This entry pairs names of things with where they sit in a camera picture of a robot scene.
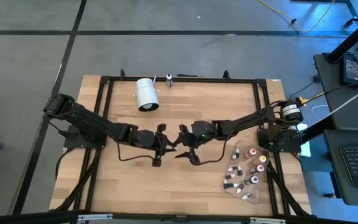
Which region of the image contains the black desk cable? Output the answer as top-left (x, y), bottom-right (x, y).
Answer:
top-left (286, 73), bottom-right (323, 105)

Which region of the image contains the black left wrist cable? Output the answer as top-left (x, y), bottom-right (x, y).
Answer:
top-left (116, 141), bottom-right (157, 162)

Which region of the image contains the white paper sheet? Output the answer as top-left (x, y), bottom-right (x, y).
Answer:
top-left (299, 141), bottom-right (312, 158)

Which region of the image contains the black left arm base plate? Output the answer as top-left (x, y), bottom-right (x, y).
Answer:
top-left (63, 124), bottom-right (108, 149)

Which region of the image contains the white rod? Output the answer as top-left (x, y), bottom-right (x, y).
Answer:
top-left (326, 81), bottom-right (358, 118)

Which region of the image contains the dark grey keyboard desk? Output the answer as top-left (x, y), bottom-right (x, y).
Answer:
top-left (323, 129), bottom-right (358, 208)

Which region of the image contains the dark right wrist cable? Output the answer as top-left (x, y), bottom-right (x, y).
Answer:
top-left (196, 141), bottom-right (229, 166)

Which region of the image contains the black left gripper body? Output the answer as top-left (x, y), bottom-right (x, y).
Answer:
top-left (137, 123), bottom-right (167, 167)

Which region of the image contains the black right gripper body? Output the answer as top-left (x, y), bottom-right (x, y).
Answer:
top-left (178, 120), bottom-right (216, 166)

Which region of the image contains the silver bracket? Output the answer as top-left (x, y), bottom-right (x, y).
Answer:
top-left (249, 217), bottom-right (287, 224)
top-left (77, 213), bottom-right (114, 222)

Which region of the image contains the black power adapter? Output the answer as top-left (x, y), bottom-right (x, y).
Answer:
top-left (339, 54), bottom-right (358, 89)

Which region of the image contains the black base cable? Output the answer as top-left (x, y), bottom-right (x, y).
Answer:
top-left (54, 147), bottom-right (73, 181)

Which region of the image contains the black metal pole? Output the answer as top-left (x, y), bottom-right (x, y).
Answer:
top-left (325, 14), bottom-right (358, 65)

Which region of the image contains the yellow floor cable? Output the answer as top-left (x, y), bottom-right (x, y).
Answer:
top-left (256, 0), bottom-right (337, 34)

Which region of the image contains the clear plastic tray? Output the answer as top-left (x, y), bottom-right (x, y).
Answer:
top-left (222, 139), bottom-right (272, 205)

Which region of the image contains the black crossbar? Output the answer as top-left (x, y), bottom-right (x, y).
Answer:
top-left (0, 210), bottom-right (358, 224)

